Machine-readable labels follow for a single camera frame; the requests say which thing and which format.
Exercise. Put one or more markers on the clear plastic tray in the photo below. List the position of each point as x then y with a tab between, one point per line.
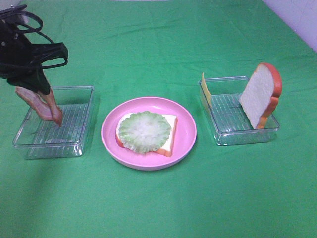
37	138
227	120

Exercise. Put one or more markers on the bacon strip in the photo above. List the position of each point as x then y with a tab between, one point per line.
55	110
33	100

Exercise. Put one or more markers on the green lettuce leaf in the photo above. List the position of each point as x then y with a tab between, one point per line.
144	131

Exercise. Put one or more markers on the right clear plastic tray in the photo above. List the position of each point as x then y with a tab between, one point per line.
227	120

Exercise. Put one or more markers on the pink round plate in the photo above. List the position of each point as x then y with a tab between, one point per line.
185	135

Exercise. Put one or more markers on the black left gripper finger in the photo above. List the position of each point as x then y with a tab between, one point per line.
39	82
24	82

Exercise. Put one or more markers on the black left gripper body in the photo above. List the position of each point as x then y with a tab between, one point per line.
19	56

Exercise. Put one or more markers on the green table cloth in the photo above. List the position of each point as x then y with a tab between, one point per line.
129	49

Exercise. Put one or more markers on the yellow cheese slice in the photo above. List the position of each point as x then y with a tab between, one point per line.
206	90

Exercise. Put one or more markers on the toast bread slice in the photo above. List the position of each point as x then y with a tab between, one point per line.
261	95
171	143

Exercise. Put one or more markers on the left clear plastic tray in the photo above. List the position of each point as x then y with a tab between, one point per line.
37	138

